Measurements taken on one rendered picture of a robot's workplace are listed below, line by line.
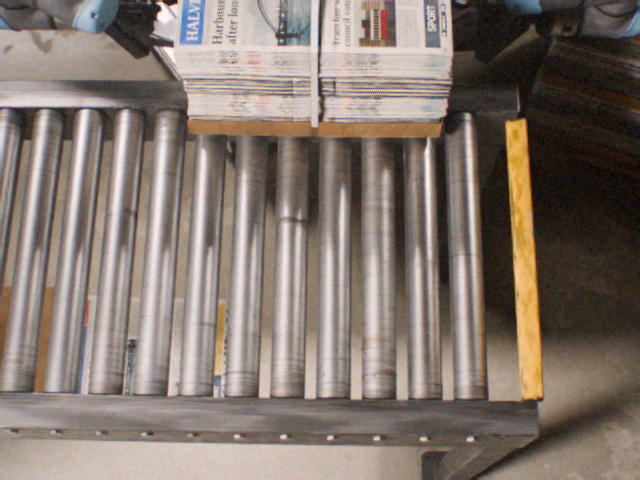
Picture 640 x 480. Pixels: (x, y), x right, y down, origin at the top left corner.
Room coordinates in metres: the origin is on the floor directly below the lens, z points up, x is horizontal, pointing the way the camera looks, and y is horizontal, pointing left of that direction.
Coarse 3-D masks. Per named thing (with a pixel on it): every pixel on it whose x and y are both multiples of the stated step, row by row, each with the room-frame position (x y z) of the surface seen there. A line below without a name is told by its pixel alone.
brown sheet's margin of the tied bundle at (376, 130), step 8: (440, 120) 0.64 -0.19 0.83; (336, 128) 0.63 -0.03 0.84; (344, 128) 0.63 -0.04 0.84; (352, 128) 0.63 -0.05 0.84; (360, 128) 0.63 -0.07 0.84; (368, 128) 0.63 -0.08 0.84; (376, 128) 0.63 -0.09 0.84; (384, 128) 0.63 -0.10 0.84; (392, 128) 0.63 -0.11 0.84; (400, 128) 0.63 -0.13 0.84; (408, 128) 0.63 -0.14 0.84; (416, 128) 0.63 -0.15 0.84; (424, 128) 0.63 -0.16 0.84; (432, 128) 0.62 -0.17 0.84; (440, 128) 0.62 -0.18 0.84; (376, 136) 0.63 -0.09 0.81; (384, 136) 0.63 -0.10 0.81; (392, 136) 0.63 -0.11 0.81; (400, 136) 0.63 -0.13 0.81; (408, 136) 0.63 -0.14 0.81; (416, 136) 0.62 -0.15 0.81; (424, 136) 0.62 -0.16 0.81; (432, 136) 0.62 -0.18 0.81
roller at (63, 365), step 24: (96, 120) 0.68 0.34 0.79; (72, 144) 0.64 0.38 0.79; (96, 144) 0.64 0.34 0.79; (72, 168) 0.59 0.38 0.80; (96, 168) 0.60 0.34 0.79; (72, 192) 0.55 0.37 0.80; (96, 192) 0.56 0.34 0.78; (72, 216) 0.51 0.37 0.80; (72, 240) 0.47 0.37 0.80; (72, 264) 0.44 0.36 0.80; (72, 288) 0.40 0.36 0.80; (72, 312) 0.36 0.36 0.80; (72, 336) 0.33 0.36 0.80; (48, 360) 0.29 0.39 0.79; (72, 360) 0.29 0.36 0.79; (48, 384) 0.26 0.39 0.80; (72, 384) 0.26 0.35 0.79
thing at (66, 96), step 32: (0, 96) 0.72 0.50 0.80; (32, 96) 0.72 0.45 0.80; (64, 96) 0.72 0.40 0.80; (96, 96) 0.72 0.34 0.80; (128, 96) 0.71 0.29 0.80; (160, 96) 0.71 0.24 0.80; (480, 96) 0.70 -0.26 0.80; (512, 96) 0.70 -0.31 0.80; (32, 128) 0.70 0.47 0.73; (480, 128) 0.67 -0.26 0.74
